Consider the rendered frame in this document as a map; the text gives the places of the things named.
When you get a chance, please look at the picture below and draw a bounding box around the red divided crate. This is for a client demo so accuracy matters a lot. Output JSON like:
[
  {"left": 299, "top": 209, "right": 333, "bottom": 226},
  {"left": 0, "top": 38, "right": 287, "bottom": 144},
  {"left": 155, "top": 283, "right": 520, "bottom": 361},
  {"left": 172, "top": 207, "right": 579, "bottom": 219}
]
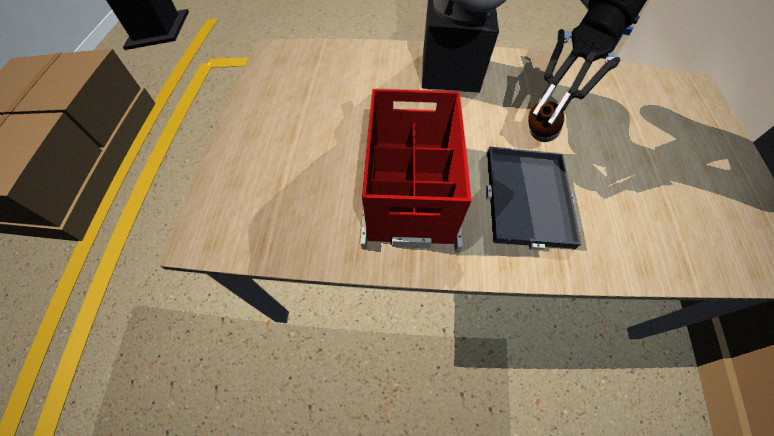
[{"left": 362, "top": 89, "right": 471, "bottom": 244}]

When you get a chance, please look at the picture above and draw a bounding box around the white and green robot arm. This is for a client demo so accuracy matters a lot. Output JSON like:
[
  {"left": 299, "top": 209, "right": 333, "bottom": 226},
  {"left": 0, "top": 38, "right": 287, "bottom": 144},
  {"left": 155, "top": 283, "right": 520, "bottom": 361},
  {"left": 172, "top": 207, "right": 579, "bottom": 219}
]
[{"left": 433, "top": 0, "right": 647, "bottom": 28}]

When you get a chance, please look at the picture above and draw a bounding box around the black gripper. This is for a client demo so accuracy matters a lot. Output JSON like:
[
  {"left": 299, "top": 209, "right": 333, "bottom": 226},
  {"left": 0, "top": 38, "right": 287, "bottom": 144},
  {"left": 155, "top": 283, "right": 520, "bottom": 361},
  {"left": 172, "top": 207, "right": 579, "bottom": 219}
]
[{"left": 533, "top": 5, "right": 626, "bottom": 126}]

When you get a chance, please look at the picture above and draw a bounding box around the brown glass bottle with white label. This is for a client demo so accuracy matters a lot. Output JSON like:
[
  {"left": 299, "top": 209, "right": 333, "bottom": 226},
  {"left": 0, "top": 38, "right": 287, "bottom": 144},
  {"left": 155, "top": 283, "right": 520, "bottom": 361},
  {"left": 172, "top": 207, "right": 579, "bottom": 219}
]
[{"left": 528, "top": 101, "right": 565, "bottom": 142}]

